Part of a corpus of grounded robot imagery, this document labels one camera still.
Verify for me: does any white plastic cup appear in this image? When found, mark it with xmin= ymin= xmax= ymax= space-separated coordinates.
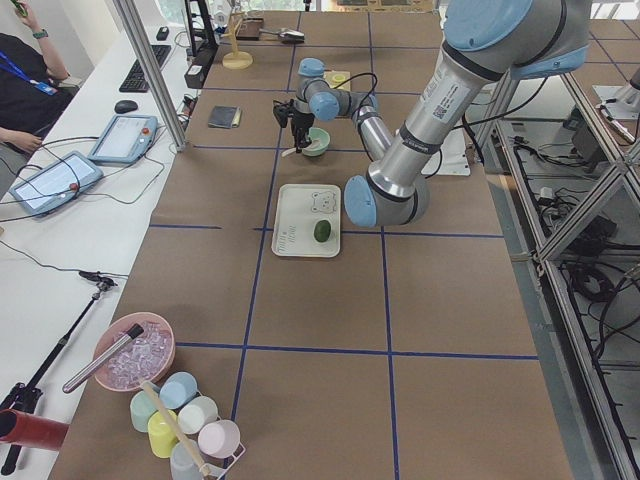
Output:
xmin=178 ymin=395 xmax=219 ymax=435

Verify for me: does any black tripod stand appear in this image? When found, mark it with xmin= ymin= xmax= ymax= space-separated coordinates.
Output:
xmin=0 ymin=269 xmax=119 ymax=475

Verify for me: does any yellow plastic cup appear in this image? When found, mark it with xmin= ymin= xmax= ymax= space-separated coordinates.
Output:
xmin=147 ymin=411 xmax=179 ymax=459

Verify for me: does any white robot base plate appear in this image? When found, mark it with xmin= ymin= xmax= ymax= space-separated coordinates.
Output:
xmin=422 ymin=129 xmax=471 ymax=176

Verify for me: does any metal scoop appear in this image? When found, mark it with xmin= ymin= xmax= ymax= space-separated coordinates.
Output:
xmin=259 ymin=28 xmax=305 ymax=44

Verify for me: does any green ceramic bowl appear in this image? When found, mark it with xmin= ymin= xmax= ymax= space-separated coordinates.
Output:
xmin=302 ymin=127 xmax=331 ymax=157

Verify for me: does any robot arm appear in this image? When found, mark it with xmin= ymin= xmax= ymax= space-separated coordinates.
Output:
xmin=273 ymin=1 xmax=591 ymax=227

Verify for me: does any cream serving tray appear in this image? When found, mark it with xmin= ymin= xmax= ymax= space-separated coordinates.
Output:
xmin=271 ymin=184 xmax=341 ymax=258

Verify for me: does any teach pendant far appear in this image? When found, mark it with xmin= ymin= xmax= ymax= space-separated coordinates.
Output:
xmin=88 ymin=114 xmax=159 ymax=165

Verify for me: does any grey folded cloth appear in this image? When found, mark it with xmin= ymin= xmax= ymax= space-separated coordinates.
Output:
xmin=207 ymin=105 xmax=242 ymax=129

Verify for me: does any steel tube with black cap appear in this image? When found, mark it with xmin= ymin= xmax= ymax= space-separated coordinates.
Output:
xmin=62 ymin=323 xmax=144 ymax=394

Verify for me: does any blue plastic cup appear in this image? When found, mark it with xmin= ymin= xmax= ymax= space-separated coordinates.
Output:
xmin=159 ymin=371 xmax=198 ymax=409

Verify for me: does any pink plastic cup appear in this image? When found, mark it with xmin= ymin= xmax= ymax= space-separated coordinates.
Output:
xmin=197 ymin=420 xmax=241 ymax=459

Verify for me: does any clear plastic cup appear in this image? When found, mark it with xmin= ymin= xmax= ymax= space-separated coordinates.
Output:
xmin=170 ymin=443 xmax=203 ymax=480

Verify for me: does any white ceramic spoon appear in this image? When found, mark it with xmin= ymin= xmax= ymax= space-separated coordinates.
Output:
xmin=281 ymin=140 xmax=320 ymax=158

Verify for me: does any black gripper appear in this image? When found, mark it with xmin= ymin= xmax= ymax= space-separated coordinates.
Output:
xmin=291 ymin=110 xmax=314 ymax=153

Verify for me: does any aluminium frame post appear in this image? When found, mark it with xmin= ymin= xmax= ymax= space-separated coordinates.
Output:
xmin=113 ymin=0 xmax=186 ymax=152

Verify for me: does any wooden mug tree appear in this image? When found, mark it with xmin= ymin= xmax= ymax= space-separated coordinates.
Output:
xmin=222 ymin=1 xmax=253 ymax=70

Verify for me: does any black keyboard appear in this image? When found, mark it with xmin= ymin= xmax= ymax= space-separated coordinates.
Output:
xmin=118 ymin=44 xmax=173 ymax=94

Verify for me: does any red cylinder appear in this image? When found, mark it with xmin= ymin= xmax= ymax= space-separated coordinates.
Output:
xmin=1 ymin=409 xmax=69 ymax=451

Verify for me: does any green avocado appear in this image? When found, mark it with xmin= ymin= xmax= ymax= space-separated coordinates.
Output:
xmin=313 ymin=219 xmax=332 ymax=243

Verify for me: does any pink bowl with ice cubes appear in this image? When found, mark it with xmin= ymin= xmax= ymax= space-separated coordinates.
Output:
xmin=94 ymin=312 xmax=176 ymax=392

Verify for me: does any teach pendant near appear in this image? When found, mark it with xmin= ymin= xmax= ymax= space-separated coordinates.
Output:
xmin=9 ymin=151 xmax=104 ymax=216

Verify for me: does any mint plastic cup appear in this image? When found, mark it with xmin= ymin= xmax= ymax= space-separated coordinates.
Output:
xmin=129 ymin=390 xmax=157 ymax=433

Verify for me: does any black computer mouse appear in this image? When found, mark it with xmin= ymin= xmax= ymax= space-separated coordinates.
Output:
xmin=114 ymin=99 xmax=139 ymax=114

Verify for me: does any person in black shirt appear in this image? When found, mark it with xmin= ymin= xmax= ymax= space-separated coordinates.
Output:
xmin=1 ymin=1 xmax=73 ymax=155

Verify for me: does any teach pendant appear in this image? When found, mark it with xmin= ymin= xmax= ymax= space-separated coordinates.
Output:
xmin=88 ymin=114 xmax=159 ymax=165
xmin=9 ymin=151 xmax=104 ymax=216

